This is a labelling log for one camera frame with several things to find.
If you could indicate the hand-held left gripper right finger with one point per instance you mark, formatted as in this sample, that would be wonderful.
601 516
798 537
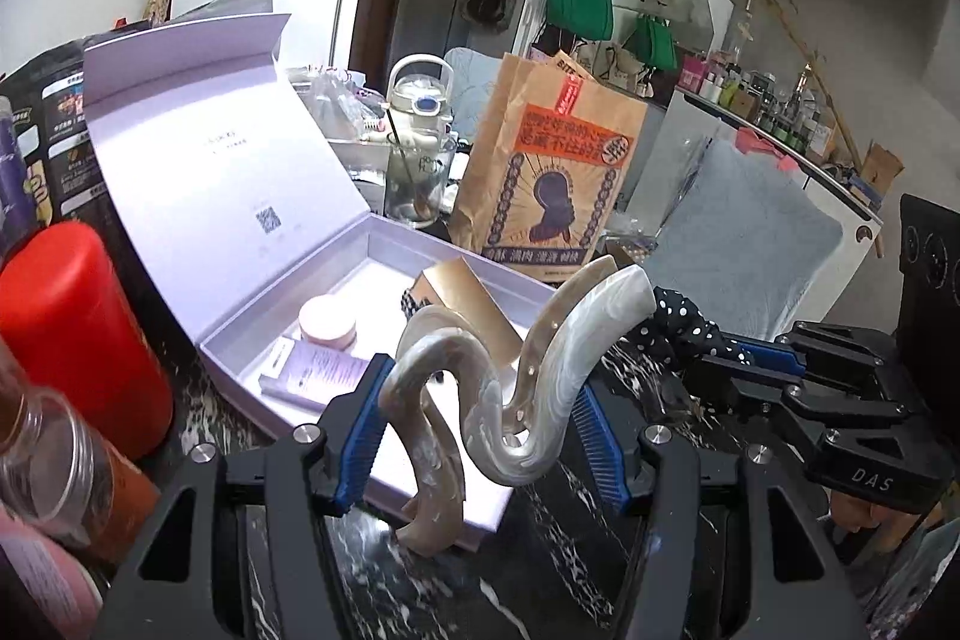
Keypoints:
600 441

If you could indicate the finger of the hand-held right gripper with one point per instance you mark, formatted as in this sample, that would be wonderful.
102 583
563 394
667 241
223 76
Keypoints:
750 392
772 356

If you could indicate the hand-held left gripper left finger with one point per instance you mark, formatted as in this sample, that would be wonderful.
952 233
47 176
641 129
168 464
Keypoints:
360 434

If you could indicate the pearl wavy hair claw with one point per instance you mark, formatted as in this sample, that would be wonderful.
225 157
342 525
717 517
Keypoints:
540 377

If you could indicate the black polka dot scrunchie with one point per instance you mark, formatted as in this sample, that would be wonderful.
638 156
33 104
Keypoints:
686 325

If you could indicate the pink round jar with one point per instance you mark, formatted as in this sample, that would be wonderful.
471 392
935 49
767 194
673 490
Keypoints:
326 321

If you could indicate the gold rectangular box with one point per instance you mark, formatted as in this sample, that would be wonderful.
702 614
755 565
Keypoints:
465 295

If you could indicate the lavender gift box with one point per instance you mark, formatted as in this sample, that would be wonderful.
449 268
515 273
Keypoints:
210 160

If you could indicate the person's right hand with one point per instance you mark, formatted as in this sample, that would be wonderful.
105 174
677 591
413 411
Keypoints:
862 511

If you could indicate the black white checkered scrunchie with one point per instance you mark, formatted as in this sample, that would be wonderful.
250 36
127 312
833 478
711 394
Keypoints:
409 304

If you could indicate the small open cardboard box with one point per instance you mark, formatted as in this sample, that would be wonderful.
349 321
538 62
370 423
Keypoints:
881 168

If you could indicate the glass cup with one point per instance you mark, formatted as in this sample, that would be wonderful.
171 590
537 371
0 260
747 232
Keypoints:
416 190

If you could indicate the row of small bottles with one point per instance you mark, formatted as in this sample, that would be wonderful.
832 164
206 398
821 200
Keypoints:
757 100

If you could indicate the brown printed paper bag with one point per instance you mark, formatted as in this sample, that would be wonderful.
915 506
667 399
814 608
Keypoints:
540 190

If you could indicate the dry bamboo branch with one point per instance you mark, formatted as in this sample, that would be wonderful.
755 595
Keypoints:
795 40

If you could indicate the clear plastic jar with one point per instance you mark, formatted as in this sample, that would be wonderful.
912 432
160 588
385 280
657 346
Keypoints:
60 467

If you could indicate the red canister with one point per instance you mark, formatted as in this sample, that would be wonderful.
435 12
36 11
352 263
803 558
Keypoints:
67 325

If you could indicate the tall clear glass bottle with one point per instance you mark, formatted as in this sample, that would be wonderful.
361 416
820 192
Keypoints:
742 33

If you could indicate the green tote bag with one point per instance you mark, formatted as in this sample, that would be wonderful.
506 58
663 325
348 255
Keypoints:
577 6
656 44

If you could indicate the crumpled clear plastic bag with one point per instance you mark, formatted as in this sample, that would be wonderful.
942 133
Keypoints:
330 100

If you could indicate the white water bottle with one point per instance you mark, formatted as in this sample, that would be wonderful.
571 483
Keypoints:
420 100

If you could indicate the pink container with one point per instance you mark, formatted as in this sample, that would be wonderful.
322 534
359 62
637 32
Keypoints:
37 580

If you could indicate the light blue pillow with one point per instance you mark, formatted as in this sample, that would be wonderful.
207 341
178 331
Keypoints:
469 85

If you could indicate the black printed bag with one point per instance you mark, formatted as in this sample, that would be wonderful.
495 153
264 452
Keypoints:
60 123

